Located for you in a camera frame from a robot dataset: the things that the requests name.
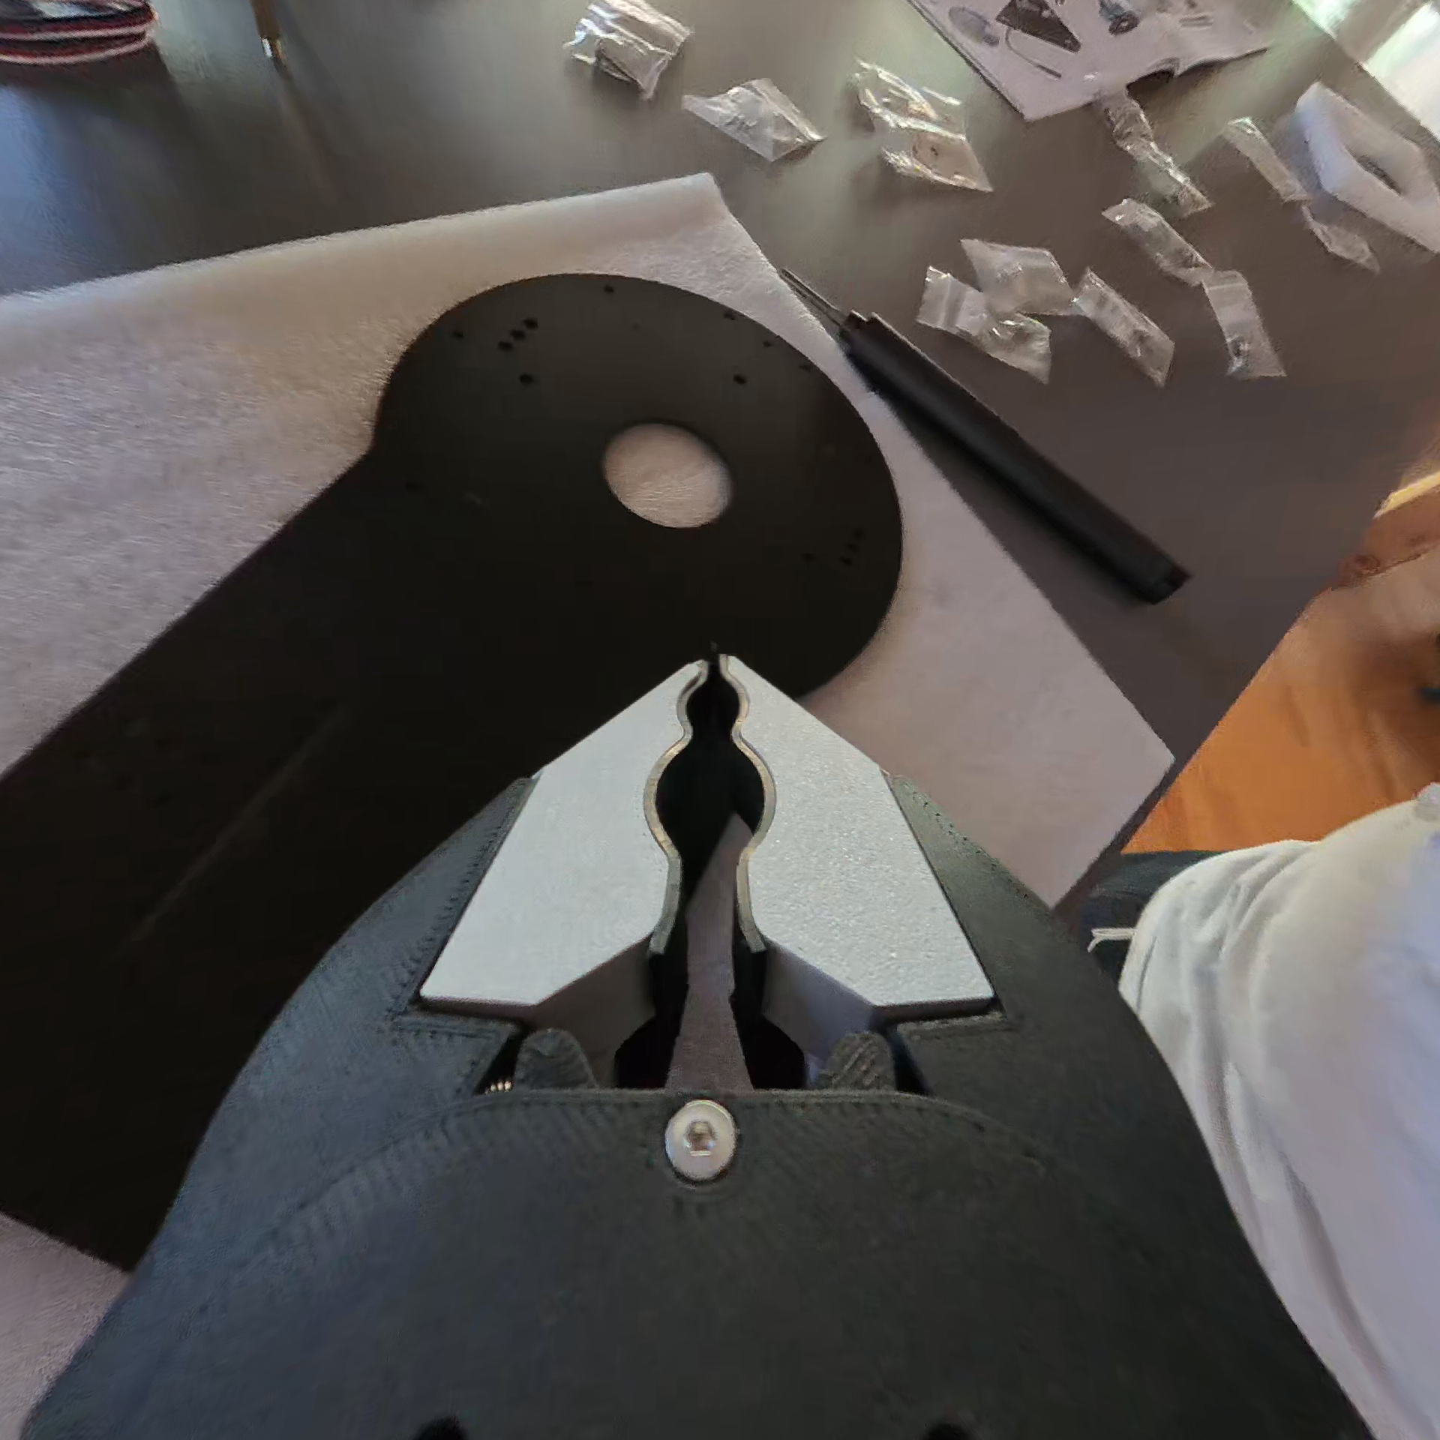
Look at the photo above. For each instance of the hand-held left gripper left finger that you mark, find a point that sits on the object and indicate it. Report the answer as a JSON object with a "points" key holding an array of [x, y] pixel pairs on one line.
{"points": [[540, 900]]}

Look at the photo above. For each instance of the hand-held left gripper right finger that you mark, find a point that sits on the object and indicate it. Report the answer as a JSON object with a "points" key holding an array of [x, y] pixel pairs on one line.
{"points": [[878, 900]]}

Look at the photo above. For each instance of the black metal base plate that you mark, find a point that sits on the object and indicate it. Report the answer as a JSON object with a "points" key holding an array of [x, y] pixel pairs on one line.
{"points": [[449, 619]]}

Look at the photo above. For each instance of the instruction manual booklet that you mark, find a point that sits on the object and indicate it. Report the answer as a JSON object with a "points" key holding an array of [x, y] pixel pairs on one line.
{"points": [[1068, 79]]}

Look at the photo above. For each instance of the dark desk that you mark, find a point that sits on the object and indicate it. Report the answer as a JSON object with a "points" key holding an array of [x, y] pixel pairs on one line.
{"points": [[449, 111]]}

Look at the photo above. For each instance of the person's white shirt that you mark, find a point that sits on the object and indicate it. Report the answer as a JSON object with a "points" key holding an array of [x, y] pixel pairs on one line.
{"points": [[1293, 1011]]}

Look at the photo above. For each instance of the black cylindrical tool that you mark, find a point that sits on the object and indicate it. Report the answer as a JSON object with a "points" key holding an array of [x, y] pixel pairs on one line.
{"points": [[1012, 461]]}

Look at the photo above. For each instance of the scattered group of screw bags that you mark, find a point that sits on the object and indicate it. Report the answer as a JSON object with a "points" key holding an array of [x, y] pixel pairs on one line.
{"points": [[989, 321]]}

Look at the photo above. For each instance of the white foam pouch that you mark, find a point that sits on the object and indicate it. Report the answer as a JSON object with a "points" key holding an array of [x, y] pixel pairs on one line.
{"points": [[168, 338]]}

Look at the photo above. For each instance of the white foam square with hole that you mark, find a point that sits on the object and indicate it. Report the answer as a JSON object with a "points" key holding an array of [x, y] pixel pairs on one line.
{"points": [[1327, 123]]}

